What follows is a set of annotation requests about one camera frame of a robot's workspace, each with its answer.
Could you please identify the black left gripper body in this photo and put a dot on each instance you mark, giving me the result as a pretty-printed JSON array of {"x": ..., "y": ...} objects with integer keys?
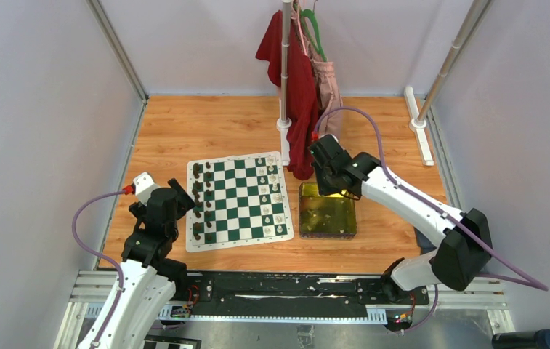
[{"x": 184, "y": 203}]

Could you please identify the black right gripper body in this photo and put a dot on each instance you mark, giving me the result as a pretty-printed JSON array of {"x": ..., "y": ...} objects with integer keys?
[{"x": 325, "y": 184}]

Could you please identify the green white chess board mat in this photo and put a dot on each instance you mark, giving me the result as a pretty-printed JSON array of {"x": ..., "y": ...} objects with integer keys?
[{"x": 228, "y": 208}]

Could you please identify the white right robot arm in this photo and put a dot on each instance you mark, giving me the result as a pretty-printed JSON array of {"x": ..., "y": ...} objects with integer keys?
[{"x": 460, "y": 238}]

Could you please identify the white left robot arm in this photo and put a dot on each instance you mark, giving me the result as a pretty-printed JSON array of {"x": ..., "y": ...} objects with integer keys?
[{"x": 146, "y": 278}]

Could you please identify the yellow tray of white pieces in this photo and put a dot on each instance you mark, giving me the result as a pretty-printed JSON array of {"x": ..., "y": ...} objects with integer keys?
[{"x": 325, "y": 217}]

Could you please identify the pink hanging garment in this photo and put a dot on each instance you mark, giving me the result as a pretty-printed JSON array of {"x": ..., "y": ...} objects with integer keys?
[{"x": 324, "y": 75}]

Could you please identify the white clothes rack pole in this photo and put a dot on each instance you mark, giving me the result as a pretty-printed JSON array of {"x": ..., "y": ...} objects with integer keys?
[{"x": 284, "y": 122}]

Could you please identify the white rack foot right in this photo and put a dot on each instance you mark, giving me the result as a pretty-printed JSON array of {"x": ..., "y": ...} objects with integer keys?
[{"x": 418, "y": 127}]

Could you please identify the red hanging garment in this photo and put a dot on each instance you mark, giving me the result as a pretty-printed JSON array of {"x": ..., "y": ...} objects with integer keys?
[{"x": 302, "y": 104}]

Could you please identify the green clothes hanger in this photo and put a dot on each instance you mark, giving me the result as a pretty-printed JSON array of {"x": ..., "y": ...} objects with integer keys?
[{"x": 309, "y": 23}]

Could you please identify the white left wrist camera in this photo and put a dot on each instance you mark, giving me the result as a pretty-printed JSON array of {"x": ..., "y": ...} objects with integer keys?
[{"x": 144, "y": 185}]

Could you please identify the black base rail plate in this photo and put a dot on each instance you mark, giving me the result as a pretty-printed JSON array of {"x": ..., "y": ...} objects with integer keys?
[{"x": 249, "y": 295}]

